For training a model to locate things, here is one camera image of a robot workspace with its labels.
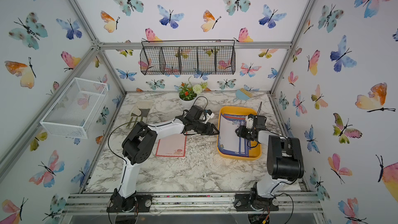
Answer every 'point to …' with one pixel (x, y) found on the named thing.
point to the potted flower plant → (188, 93)
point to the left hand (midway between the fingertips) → (219, 132)
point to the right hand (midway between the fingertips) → (240, 130)
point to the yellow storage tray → (255, 149)
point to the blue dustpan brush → (242, 94)
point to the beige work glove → (140, 113)
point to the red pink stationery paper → (173, 145)
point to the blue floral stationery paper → (229, 142)
